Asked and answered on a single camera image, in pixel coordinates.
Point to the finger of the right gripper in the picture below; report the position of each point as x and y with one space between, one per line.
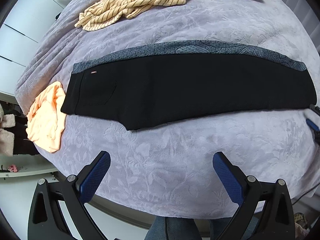
315 109
312 125

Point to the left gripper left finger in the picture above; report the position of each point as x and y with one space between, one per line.
46 220

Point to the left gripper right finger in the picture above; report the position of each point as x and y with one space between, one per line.
277 219

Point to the black pants patterned side stripe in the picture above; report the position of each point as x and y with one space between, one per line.
151 85

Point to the patterned handbag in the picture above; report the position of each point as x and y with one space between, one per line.
301 226

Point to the orange fleece garment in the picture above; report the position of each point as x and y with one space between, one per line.
46 122

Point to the operator blue jeans legs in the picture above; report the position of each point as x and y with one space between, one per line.
168 228

